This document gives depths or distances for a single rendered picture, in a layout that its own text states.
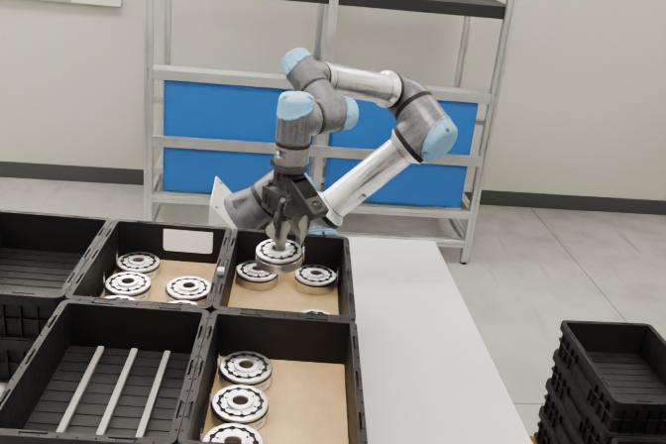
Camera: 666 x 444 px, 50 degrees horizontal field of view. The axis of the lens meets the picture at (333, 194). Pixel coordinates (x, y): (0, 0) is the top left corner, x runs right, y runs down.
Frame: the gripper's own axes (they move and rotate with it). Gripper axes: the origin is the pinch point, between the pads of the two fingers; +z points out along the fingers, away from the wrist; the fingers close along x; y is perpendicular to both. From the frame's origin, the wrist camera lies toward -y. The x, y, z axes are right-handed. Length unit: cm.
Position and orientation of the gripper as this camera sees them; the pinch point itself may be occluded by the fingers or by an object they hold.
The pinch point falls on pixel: (290, 249)
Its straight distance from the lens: 162.9
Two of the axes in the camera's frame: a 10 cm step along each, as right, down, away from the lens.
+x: -7.3, 2.0, -6.5
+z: -0.9, 9.2, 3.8
